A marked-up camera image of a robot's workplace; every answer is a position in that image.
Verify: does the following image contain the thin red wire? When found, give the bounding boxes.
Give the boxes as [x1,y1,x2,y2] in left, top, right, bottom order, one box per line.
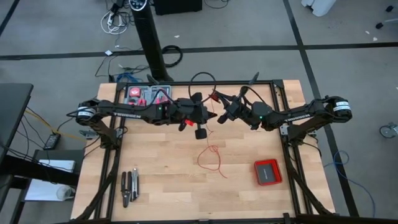
[197,93,229,179]

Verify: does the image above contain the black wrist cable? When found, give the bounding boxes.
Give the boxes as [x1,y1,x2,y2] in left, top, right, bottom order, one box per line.
[188,72,218,103]
[241,85,274,108]

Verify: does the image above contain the long blue cable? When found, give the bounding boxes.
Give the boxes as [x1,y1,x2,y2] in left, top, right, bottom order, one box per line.
[323,151,377,218]

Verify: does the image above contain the dark grey rectangular block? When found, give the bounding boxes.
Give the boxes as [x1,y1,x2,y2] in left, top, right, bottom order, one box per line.
[257,163,277,184]

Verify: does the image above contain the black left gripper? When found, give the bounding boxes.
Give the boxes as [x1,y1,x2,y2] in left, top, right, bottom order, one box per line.
[186,92,218,140]

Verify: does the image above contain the black wire stripper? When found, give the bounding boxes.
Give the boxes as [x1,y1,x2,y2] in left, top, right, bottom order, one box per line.
[121,170,133,208]

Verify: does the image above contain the grey tool kit case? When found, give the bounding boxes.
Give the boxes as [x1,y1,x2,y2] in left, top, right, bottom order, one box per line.
[123,85,173,106]

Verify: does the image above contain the black coiled cable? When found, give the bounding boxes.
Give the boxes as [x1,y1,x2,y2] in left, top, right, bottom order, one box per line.
[161,45,183,68]

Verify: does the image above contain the black power adapter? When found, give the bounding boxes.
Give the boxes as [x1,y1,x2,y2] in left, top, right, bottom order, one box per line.
[43,133,62,151]

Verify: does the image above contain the red square tray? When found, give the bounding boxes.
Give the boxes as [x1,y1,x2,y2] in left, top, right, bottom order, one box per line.
[254,159,284,187]

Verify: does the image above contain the tangled blue cable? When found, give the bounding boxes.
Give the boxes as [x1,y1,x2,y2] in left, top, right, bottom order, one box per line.
[116,72,144,83]

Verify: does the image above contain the office chair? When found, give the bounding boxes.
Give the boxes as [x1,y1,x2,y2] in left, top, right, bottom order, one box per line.
[374,4,398,30]

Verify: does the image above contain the grey caster wheel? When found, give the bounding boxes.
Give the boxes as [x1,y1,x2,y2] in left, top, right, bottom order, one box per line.
[379,122,398,139]

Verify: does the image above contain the black tower fan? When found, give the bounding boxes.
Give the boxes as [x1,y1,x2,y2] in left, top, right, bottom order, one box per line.
[128,0,175,83]

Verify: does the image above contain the black floor box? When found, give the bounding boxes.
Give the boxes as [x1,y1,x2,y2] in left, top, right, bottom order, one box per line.
[154,0,203,16]

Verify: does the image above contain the yellow cable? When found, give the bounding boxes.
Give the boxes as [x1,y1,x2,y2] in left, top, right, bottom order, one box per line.
[24,108,90,142]

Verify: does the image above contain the clear plastic cup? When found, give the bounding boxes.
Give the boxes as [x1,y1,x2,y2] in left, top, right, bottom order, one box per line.
[56,185,76,201]

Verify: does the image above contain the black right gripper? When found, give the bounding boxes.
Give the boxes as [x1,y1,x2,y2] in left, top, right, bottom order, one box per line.
[214,86,249,124]

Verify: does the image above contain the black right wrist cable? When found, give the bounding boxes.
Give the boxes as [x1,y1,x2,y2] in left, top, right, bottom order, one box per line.
[241,85,274,108]

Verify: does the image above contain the black desk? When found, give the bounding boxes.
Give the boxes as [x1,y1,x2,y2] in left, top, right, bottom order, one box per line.
[0,82,81,224]

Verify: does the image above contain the red-handled pliers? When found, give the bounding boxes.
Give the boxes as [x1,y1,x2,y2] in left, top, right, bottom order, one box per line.
[136,89,147,106]

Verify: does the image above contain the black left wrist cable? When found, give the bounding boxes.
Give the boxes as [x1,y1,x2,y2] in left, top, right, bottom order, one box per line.
[188,72,218,103]

